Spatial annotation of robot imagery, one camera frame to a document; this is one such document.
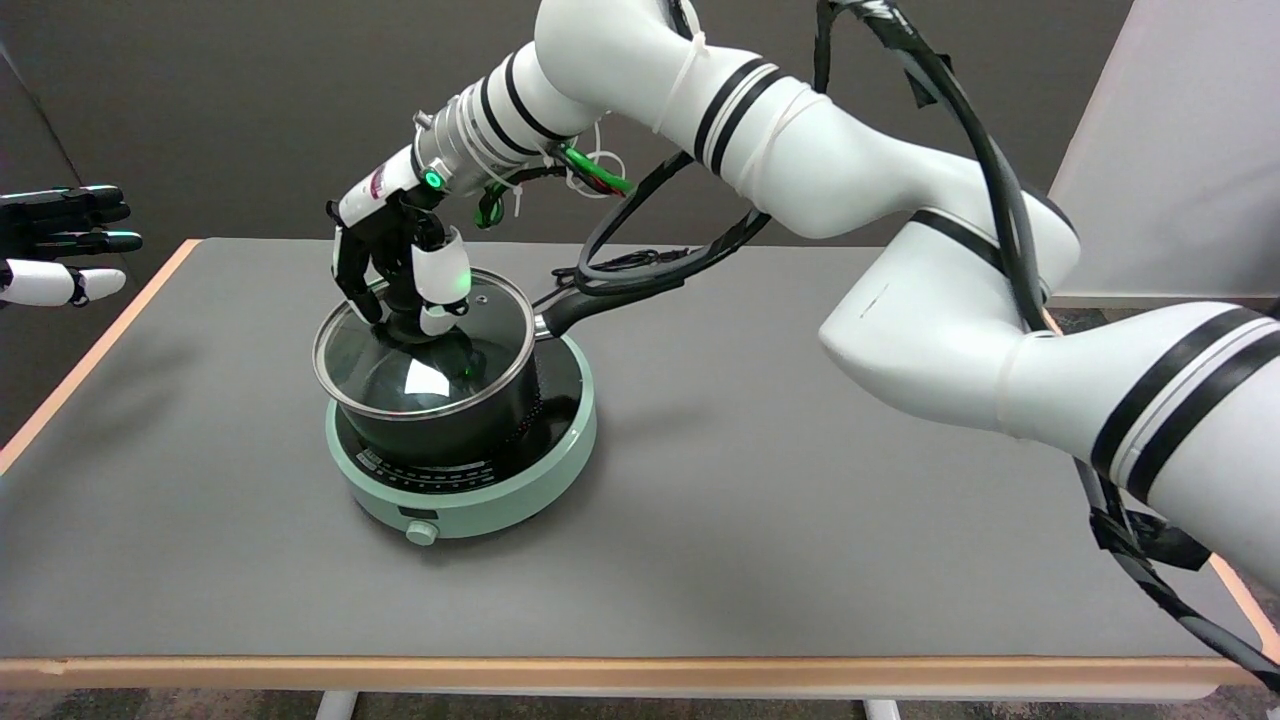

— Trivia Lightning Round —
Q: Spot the glass pot lid black knob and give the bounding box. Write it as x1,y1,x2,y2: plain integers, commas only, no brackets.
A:
311,267,538,420

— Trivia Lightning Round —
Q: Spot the black power cord with plug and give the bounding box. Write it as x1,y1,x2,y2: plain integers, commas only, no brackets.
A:
551,247,700,292

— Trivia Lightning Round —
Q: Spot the black soup pot with handle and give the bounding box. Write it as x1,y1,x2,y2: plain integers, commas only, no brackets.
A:
332,275,691,467

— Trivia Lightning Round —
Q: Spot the black arm cable harness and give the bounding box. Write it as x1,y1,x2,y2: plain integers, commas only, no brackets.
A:
474,0,1280,693

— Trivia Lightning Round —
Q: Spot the white partition panel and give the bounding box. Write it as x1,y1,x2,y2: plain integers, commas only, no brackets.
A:
1045,0,1280,301

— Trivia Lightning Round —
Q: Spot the mint green induction cooker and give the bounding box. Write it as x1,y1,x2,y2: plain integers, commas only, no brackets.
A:
325,333,599,547

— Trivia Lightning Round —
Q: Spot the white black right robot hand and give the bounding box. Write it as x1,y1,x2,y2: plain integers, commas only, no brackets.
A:
327,148,474,340

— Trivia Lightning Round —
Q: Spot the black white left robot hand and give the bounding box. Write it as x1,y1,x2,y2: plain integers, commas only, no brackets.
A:
0,185,144,310

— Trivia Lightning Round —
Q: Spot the grey table mat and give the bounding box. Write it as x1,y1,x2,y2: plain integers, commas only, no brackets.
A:
0,238,1264,660

